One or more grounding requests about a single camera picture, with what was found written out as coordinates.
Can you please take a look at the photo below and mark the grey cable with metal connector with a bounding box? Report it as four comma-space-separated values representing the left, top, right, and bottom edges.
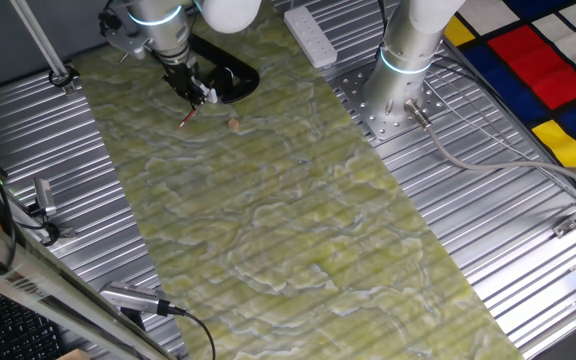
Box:
403, 97, 576, 198

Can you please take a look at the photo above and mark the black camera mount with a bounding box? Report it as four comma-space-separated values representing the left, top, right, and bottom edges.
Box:
39, 219, 77, 247

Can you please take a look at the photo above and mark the red black pencil with eraser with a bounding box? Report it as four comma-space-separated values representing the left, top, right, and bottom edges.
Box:
177, 106, 200, 131

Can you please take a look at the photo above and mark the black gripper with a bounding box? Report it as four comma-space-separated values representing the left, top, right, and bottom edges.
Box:
162, 58, 211, 108

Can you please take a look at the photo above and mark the brown cardboard piece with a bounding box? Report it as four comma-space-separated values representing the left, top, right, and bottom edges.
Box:
54, 347, 92, 360

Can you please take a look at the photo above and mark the red blue yellow checked cloth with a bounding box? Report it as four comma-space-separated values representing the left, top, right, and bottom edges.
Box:
442, 0, 576, 192

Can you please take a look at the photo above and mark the grey wrist mounting bracket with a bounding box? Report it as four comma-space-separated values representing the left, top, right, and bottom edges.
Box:
97, 6, 147, 61

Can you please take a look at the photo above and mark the silver depth camera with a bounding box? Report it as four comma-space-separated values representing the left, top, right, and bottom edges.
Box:
98, 280, 172, 318

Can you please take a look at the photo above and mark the small grey camera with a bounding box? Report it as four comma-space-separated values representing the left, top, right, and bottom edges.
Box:
32, 176, 59, 218

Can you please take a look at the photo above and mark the black keyboard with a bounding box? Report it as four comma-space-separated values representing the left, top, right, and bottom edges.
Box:
0, 291, 65, 360

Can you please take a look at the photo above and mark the large aluminium frame beam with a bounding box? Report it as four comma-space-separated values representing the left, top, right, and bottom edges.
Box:
0, 202, 180, 360

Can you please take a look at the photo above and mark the green marble pattern mat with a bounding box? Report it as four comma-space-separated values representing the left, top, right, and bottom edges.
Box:
70, 0, 527, 360

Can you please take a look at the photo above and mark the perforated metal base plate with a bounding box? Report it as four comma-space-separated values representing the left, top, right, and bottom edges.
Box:
335, 61, 451, 143

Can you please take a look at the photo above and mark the black pole foot clamp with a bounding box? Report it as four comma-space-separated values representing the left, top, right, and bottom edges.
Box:
47, 64, 81, 97

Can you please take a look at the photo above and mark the slanted aluminium pole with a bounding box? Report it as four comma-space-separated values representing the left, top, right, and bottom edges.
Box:
9, 0, 72, 84

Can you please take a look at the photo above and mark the black camera cable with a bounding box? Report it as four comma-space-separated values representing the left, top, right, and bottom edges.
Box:
167, 303, 218, 360

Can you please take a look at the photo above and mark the white power strip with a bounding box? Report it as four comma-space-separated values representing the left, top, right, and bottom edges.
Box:
283, 5, 340, 70

